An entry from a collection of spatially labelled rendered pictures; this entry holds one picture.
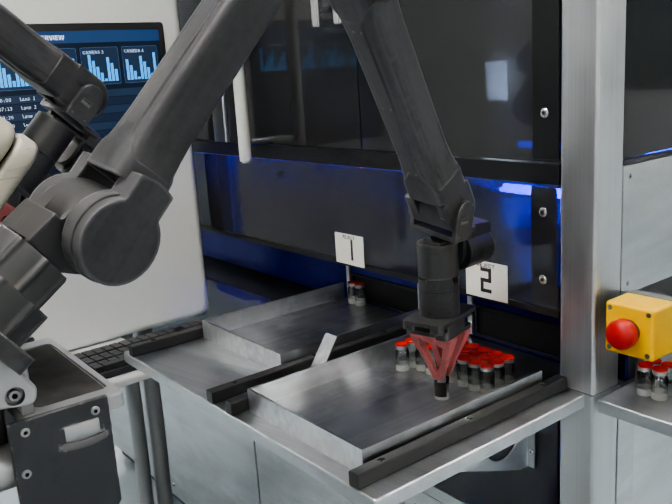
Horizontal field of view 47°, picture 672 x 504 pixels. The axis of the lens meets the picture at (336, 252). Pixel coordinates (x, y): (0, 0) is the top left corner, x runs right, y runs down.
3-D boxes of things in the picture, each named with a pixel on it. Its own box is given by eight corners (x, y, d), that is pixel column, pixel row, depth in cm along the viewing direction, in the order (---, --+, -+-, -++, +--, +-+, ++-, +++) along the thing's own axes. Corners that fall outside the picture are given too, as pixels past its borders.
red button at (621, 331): (617, 340, 106) (618, 312, 105) (645, 347, 103) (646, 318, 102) (601, 347, 104) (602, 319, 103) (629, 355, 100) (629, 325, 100)
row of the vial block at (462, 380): (413, 362, 128) (412, 335, 126) (498, 393, 114) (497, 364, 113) (403, 366, 126) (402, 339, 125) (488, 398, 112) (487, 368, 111)
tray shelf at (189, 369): (330, 301, 171) (329, 293, 170) (615, 391, 117) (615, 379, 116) (124, 361, 142) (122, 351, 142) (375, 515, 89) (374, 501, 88)
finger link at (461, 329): (473, 374, 113) (472, 312, 111) (449, 392, 108) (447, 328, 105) (432, 365, 117) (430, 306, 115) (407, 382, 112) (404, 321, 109)
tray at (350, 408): (417, 349, 134) (417, 330, 133) (542, 392, 113) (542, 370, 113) (249, 411, 114) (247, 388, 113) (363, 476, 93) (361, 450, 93)
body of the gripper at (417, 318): (477, 317, 113) (476, 268, 111) (442, 340, 105) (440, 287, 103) (438, 311, 116) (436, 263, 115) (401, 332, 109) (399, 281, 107)
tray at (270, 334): (343, 297, 167) (342, 281, 166) (430, 323, 147) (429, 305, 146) (203, 338, 146) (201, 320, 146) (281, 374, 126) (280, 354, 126)
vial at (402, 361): (403, 366, 126) (402, 339, 125) (412, 369, 124) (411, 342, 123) (393, 370, 125) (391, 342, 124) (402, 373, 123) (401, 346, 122)
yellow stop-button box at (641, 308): (633, 336, 111) (634, 288, 110) (681, 349, 106) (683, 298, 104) (602, 351, 107) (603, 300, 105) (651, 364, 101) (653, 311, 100)
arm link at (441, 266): (407, 235, 107) (440, 240, 103) (438, 226, 112) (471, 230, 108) (409, 283, 109) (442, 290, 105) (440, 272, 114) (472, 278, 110)
